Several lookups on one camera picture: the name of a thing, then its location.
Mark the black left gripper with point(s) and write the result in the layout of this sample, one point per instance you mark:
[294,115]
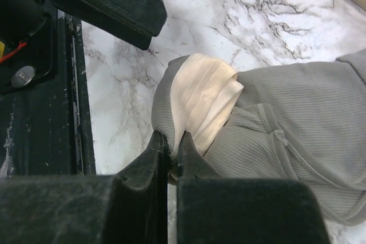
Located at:
[21,19]

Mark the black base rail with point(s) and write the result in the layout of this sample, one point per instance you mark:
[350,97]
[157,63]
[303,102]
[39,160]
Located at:
[46,129]

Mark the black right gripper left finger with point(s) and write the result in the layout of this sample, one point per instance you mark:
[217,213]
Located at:
[128,207]

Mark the grey underwear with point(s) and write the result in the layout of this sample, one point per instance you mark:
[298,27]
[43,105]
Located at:
[303,121]

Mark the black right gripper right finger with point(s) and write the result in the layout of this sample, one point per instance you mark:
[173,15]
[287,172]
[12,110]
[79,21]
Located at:
[212,209]

